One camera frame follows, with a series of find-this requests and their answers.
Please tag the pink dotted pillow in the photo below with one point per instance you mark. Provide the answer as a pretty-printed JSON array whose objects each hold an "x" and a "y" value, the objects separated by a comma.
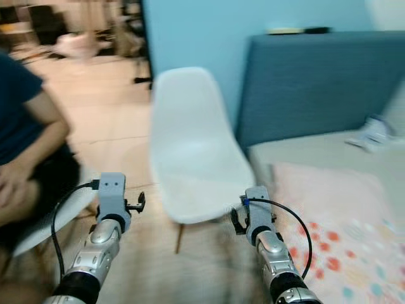
[{"x": 354, "y": 209}]

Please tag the small white crumpled cloth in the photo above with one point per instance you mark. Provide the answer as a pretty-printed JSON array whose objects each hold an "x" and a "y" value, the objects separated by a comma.
[{"x": 372, "y": 134}]

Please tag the flat yellowish item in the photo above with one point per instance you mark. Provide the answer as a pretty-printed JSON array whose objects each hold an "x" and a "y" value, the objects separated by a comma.
[{"x": 285, "y": 30}]

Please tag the beige sheeted bed mattress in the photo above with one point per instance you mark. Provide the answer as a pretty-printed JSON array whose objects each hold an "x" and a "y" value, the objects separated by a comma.
[{"x": 310, "y": 152}]

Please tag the person in dark shirt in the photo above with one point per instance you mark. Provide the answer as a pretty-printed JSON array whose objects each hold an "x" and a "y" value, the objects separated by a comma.
[{"x": 19, "y": 107}]

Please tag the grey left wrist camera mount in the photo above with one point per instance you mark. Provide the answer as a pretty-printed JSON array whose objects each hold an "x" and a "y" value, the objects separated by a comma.
[{"x": 112, "y": 193}]

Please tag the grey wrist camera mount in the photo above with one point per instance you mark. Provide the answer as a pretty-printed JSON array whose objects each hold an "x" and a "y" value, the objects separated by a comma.
[
  {"x": 259, "y": 215},
  {"x": 112, "y": 193}
]

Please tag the white bag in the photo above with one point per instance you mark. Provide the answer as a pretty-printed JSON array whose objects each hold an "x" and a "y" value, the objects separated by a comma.
[{"x": 76, "y": 45}]

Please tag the blue-grey bed headboard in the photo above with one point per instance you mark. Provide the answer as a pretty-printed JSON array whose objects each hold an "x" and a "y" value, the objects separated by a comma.
[{"x": 310, "y": 82}]

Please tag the flat black item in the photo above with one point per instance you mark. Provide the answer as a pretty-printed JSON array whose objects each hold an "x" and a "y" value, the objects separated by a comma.
[{"x": 316, "y": 30}]

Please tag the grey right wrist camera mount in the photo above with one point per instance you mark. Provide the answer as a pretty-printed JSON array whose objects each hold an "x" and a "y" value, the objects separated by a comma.
[{"x": 259, "y": 215}]

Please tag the white plastic chair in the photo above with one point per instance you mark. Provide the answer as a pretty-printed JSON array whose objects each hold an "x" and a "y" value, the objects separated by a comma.
[
  {"x": 63, "y": 221},
  {"x": 196, "y": 158}
]

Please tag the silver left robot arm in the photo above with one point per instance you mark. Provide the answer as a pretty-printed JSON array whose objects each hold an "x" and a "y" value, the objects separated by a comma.
[{"x": 95, "y": 256}]

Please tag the black chair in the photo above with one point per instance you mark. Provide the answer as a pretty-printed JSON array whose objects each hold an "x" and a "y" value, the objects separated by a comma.
[{"x": 47, "y": 22}]

